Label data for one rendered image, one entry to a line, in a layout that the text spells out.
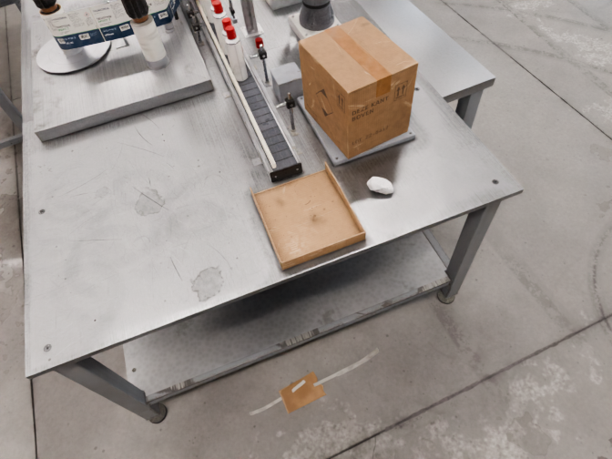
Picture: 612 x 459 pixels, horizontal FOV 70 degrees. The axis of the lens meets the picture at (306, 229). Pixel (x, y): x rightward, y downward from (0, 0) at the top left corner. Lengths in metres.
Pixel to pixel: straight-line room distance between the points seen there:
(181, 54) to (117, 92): 0.31
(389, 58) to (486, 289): 1.25
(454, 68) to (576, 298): 1.19
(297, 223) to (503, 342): 1.18
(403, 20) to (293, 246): 1.22
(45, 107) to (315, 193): 1.12
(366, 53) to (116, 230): 0.94
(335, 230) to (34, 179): 1.07
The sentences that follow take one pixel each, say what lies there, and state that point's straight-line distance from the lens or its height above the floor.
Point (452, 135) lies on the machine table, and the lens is 1.61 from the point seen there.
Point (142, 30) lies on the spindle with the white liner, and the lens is 1.87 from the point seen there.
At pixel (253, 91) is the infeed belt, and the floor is 0.88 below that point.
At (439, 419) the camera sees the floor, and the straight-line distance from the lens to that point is 2.00.
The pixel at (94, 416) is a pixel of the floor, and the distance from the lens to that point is 2.23.
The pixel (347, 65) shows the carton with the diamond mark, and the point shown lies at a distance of 1.38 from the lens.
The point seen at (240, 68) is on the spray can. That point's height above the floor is 0.94.
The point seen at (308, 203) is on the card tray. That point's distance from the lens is 1.38.
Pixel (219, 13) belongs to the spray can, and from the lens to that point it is 1.84.
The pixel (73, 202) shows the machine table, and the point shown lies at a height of 0.83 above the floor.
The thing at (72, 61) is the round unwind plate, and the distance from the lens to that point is 2.16.
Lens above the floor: 1.93
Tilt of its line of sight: 56 degrees down
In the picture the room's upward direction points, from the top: 8 degrees counter-clockwise
